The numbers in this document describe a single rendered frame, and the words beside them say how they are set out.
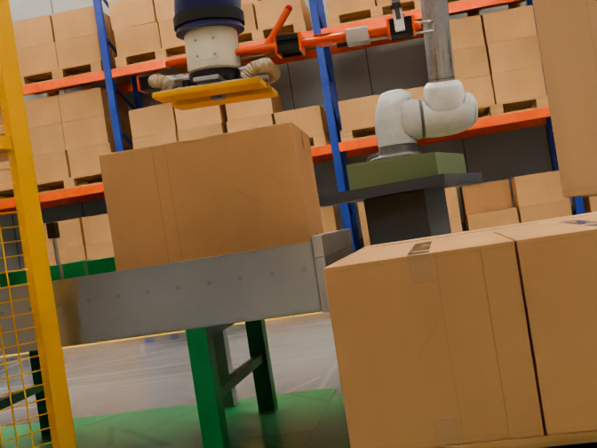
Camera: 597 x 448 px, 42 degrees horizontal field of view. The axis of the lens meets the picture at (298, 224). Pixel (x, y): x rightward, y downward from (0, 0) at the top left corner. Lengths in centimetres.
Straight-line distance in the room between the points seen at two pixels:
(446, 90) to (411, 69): 794
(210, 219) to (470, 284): 96
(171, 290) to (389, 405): 80
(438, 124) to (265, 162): 96
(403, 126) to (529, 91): 672
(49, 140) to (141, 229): 829
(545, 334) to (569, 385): 11
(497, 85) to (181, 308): 780
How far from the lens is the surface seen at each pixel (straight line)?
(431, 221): 299
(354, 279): 165
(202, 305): 219
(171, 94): 244
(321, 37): 248
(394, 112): 306
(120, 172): 243
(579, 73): 75
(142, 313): 225
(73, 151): 1050
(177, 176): 237
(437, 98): 306
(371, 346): 166
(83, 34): 1067
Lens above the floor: 63
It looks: level
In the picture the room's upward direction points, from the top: 9 degrees counter-clockwise
